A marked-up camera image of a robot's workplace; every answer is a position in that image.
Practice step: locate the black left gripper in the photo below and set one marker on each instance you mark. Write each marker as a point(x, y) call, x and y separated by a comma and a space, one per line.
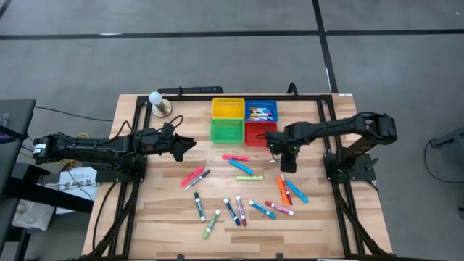
point(170, 139)

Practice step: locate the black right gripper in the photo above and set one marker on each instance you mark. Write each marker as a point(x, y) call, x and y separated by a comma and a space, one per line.
point(290, 161)

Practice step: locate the thin green-capped white marker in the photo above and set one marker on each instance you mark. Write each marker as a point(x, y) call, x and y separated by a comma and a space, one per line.
point(273, 161)

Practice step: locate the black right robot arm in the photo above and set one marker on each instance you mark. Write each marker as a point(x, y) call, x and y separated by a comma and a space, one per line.
point(333, 127)

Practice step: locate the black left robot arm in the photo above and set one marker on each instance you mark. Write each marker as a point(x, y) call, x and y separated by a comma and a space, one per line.
point(90, 148)

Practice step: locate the orange highlighter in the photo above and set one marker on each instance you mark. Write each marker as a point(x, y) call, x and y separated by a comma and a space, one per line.
point(282, 191)

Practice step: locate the blue highlighter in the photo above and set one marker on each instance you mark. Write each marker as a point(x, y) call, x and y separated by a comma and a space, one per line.
point(241, 167)
point(297, 191)

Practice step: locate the pink highlighter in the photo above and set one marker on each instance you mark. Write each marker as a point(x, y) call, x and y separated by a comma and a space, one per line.
point(192, 176)
point(235, 158)

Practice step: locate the thin red marker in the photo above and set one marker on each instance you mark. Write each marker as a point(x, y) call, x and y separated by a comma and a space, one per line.
point(289, 197)

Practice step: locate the thin purple marker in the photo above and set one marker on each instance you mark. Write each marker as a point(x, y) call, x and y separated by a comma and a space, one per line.
point(197, 180)

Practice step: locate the white bulb lamp brass base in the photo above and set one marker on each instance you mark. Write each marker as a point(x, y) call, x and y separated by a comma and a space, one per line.
point(163, 108)

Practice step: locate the light green highlighter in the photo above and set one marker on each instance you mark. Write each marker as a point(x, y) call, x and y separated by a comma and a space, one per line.
point(249, 178)

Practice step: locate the green plastic basket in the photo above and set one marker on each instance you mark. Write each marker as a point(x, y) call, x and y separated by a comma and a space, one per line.
point(227, 131)

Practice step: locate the magenta Expo marker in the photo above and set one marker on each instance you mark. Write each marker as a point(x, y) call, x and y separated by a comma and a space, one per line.
point(279, 208)

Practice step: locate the red plastic basket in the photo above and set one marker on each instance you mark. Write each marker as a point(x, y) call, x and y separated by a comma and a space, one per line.
point(253, 127)

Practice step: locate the blue plastic basket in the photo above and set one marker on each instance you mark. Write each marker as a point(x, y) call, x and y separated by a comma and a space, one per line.
point(274, 108)

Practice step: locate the teal Expo marker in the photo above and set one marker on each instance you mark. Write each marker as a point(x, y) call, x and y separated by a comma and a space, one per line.
point(262, 209)

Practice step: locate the yellow plastic basket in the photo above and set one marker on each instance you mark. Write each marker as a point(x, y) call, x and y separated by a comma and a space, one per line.
point(228, 108)

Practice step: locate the black bar device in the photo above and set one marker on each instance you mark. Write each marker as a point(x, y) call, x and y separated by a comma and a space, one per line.
point(203, 89)

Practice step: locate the dark green Expo marker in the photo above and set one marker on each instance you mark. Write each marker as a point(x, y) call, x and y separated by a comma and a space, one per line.
point(199, 206)

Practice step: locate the light green Expo marker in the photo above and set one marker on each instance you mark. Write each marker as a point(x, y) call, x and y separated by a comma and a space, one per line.
point(211, 224)

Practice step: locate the white paper sheet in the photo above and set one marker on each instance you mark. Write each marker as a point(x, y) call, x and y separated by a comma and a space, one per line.
point(78, 188)

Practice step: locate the grey stand leg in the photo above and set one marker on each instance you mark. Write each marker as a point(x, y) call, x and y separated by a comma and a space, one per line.
point(449, 138)

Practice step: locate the white plastic bag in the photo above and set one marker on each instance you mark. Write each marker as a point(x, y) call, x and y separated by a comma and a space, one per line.
point(32, 215)

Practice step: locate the black side table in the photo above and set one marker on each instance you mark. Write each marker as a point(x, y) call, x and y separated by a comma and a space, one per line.
point(14, 119)

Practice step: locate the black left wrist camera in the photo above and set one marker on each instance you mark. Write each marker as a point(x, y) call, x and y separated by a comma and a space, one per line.
point(153, 135)

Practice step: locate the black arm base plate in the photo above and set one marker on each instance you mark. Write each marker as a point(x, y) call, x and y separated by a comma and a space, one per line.
point(362, 172)
point(108, 175)

